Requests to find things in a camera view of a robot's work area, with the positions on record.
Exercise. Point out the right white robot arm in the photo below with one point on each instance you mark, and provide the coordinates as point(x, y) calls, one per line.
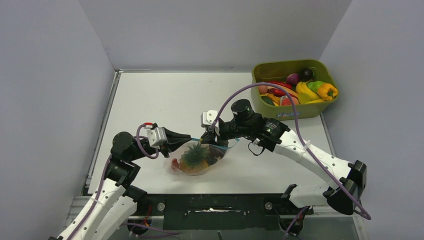
point(344, 181)

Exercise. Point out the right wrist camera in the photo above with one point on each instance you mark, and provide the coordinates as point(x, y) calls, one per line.
point(208, 118)

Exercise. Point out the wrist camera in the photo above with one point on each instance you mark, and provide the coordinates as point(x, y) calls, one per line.
point(156, 136)
point(208, 118)

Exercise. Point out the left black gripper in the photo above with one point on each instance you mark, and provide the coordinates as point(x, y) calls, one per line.
point(174, 140)

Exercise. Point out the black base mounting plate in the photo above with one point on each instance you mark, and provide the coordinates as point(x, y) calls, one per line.
point(216, 211)

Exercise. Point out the small pink toy peach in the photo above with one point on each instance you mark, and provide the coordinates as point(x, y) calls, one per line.
point(262, 89)

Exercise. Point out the yellow toy banana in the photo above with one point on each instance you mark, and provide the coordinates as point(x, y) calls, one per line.
point(305, 95)

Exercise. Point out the red toy chili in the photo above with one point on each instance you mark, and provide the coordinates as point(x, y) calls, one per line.
point(276, 92)

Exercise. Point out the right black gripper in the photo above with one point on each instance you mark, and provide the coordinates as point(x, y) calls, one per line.
point(211, 136)

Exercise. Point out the dark red toy apple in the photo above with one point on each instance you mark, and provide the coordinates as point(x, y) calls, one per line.
point(215, 153)

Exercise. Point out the dark purple toy plum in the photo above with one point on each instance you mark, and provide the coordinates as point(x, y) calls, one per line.
point(306, 75)

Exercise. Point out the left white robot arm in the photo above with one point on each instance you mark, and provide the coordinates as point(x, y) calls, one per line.
point(116, 198)

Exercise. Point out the clear zip top bag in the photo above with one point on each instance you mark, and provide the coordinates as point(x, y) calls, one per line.
point(177, 154)

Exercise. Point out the green toy pepper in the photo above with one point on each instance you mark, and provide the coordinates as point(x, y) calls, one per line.
point(314, 85)

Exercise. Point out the olive green plastic bin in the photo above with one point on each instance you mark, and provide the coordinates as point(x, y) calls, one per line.
point(276, 73)

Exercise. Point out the toy pineapple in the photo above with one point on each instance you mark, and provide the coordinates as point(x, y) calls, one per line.
point(193, 160)

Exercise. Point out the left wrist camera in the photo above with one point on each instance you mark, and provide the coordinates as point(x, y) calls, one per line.
point(156, 136)

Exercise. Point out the yellow toy bell pepper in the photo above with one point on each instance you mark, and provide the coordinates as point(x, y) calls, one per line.
point(327, 91)

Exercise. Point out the purple toy onion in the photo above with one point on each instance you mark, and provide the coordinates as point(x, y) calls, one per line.
point(293, 79)

